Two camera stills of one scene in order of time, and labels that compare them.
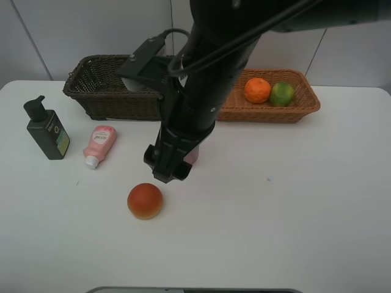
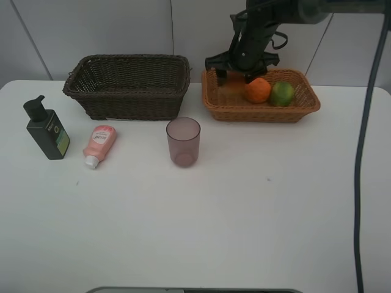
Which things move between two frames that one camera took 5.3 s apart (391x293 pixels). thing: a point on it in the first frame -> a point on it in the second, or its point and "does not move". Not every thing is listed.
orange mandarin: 257,90 does not move
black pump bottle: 46,127 does not move
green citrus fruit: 281,94 does not move
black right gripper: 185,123 -> 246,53
